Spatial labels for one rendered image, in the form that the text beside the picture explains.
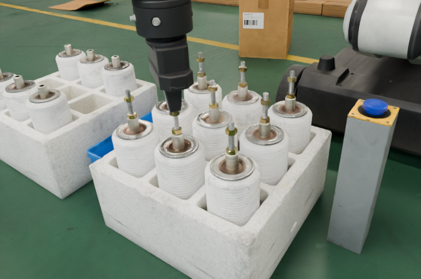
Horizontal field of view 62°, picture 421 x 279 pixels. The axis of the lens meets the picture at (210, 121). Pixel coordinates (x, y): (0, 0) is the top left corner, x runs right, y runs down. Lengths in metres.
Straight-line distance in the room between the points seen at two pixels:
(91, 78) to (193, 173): 0.61
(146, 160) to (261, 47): 1.17
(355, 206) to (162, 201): 0.37
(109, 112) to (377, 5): 0.71
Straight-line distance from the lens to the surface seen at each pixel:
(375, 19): 0.85
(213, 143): 0.71
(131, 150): 0.71
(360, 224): 0.78
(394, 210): 0.96
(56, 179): 0.98
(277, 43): 1.76
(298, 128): 0.75
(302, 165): 0.73
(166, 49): 0.53
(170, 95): 0.59
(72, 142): 0.96
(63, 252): 0.88
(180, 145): 0.65
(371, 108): 0.65
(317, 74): 1.08
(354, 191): 0.73
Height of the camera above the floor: 0.62
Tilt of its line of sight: 30 degrees down
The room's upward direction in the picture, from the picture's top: 3 degrees counter-clockwise
